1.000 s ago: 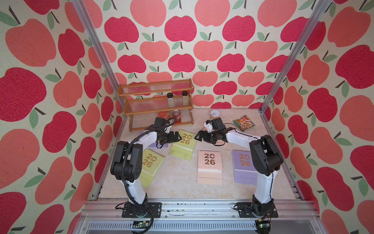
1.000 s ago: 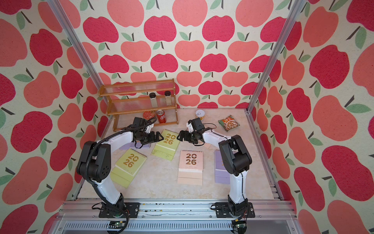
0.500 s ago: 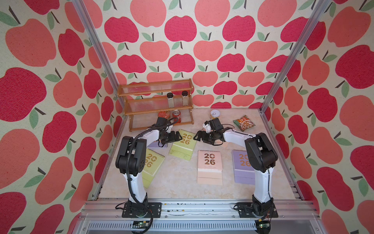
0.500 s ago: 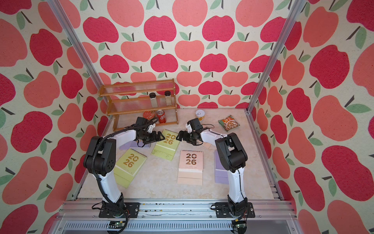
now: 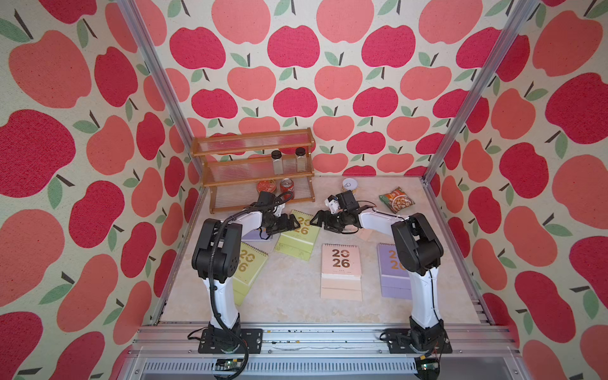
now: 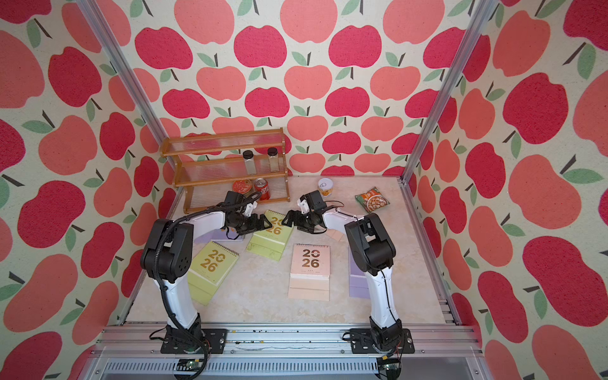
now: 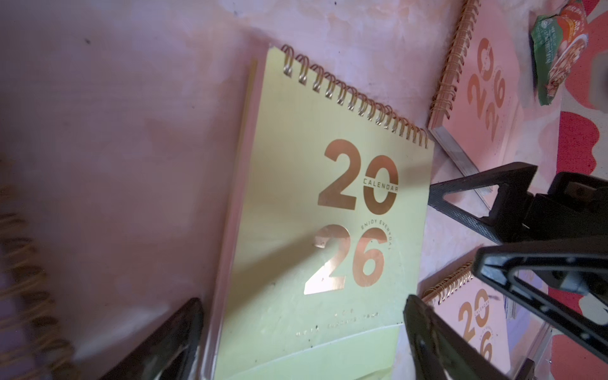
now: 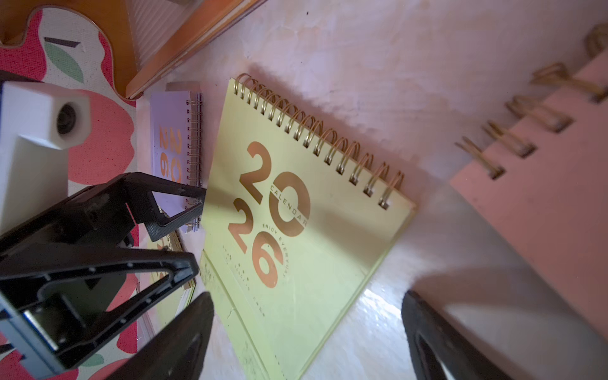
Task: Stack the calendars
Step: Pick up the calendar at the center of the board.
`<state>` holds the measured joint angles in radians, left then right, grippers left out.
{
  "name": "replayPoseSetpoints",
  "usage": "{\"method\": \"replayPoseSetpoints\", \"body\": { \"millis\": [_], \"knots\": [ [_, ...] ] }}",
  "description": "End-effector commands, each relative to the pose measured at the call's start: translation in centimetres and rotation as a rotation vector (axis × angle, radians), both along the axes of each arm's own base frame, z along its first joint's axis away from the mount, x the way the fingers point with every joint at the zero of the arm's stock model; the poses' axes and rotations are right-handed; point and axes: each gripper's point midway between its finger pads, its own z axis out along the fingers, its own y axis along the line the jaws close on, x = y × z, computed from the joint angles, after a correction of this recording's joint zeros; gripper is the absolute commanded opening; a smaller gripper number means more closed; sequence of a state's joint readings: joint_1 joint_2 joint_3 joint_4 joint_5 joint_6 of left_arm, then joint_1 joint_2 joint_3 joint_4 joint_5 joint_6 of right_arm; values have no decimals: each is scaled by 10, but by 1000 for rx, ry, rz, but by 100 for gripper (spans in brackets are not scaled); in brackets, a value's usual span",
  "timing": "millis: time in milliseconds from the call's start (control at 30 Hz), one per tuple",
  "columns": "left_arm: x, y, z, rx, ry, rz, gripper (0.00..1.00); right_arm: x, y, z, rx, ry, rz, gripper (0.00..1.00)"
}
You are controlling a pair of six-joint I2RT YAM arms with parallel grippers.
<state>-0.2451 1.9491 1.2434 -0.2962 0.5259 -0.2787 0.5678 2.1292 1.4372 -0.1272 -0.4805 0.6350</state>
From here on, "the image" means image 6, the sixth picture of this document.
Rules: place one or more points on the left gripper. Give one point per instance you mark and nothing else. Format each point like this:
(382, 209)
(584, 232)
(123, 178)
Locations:
(254, 226)

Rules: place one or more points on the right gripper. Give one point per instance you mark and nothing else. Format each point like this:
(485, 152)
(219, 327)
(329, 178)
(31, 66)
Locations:
(292, 214)

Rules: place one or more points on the green calendar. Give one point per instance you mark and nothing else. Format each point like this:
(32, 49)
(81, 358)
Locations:
(208, 270)
(272, 242)

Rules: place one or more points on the pink calendar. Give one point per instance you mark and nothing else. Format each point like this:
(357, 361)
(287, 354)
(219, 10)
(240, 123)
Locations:
(310, 272)
(335, 235)

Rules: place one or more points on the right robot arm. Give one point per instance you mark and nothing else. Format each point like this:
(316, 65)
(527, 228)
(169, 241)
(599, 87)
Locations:
(373, 252)

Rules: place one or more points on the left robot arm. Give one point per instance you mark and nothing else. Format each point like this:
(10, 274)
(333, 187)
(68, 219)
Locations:
(168, 254)

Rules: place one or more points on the flat red tin can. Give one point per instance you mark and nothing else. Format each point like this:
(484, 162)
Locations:
(244, 187)

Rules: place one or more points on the purple calendar near shelf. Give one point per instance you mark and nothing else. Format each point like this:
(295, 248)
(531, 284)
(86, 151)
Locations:
(225, 236)

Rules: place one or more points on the red soda can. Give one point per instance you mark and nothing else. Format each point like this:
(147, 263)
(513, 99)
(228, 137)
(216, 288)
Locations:
(261, 186)

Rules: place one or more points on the white yellow food can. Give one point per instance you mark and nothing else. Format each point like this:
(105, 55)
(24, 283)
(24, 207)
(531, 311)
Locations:
(325, 187)

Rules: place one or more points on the left glass spice jar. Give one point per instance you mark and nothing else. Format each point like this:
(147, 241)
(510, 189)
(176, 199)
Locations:
(249, 161)

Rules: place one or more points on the glass spice jar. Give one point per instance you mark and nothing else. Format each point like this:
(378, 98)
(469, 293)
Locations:
(273, 158)
(249, 161)

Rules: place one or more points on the right glass spice jar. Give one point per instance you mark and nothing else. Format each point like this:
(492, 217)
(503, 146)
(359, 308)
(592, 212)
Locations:
(273, 158)

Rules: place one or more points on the wooden tiered shelf rack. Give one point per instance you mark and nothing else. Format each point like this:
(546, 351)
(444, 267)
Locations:
(207, 166)

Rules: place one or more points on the green orange snack packet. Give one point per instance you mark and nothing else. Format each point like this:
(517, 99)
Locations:
(372, 200)

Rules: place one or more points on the purple calendar right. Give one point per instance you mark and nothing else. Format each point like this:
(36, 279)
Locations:
(357, 281)

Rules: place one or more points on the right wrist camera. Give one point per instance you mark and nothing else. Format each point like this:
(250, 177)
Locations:
(304, 208)

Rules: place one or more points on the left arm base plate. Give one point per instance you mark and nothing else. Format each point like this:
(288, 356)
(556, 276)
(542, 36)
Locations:
(178, 343)

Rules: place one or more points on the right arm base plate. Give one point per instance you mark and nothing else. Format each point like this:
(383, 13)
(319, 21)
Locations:
(385, 342)

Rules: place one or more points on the aluminium frame rail front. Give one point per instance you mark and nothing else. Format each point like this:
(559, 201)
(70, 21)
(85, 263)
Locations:
(288, 351)

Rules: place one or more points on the left aluminium corner post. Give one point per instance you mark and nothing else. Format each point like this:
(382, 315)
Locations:
(102, 30)

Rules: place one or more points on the aluminium corner post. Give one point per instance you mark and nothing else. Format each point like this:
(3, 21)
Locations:
(102, 30)
(476, 27)

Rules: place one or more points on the right aluminium corner post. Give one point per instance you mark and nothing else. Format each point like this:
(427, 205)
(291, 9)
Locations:
(476, 27)

